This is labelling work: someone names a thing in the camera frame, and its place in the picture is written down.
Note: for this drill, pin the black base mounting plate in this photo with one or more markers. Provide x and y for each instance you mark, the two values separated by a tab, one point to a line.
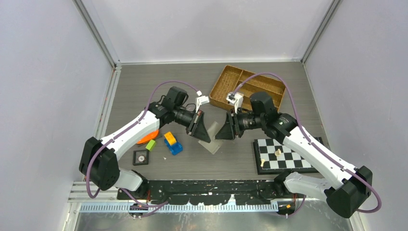
208	192

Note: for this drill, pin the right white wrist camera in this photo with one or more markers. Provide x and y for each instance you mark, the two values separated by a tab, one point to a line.
235	99

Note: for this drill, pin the wooden chess pawn lower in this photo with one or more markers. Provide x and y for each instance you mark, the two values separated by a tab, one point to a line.
262	163

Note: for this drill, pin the blue yellow toy car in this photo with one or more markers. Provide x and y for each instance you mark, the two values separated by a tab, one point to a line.
172	143

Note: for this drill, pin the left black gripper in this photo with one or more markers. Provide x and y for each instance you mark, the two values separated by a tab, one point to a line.
197	128

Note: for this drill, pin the orange tape dispenser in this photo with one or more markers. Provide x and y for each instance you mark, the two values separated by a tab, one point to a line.
151	136

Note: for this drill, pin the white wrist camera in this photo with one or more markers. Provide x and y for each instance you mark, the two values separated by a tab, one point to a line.
235	99
200	100

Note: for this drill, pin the black white chessboard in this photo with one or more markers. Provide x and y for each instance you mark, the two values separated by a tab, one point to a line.
288	160

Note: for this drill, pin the green block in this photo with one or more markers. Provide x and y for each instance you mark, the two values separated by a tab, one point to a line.
150	145

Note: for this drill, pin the wooden chess pawn upper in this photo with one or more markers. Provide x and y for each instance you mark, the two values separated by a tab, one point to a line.
278	152

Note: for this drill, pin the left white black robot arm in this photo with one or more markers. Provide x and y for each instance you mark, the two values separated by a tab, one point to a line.
99	161

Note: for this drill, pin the wooden chess pawn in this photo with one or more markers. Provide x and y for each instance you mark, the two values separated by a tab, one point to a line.
262	163
278	152

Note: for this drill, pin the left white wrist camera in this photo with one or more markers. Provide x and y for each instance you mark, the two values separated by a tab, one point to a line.
200	100

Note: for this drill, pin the woven wicker divided tray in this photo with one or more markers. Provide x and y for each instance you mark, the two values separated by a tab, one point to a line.
231	77

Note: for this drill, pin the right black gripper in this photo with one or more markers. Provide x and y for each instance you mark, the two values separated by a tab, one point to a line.
227	133

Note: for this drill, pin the small black square box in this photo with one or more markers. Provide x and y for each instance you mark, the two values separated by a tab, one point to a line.
140	157

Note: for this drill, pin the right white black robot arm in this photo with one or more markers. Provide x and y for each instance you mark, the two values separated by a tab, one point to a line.
343	187

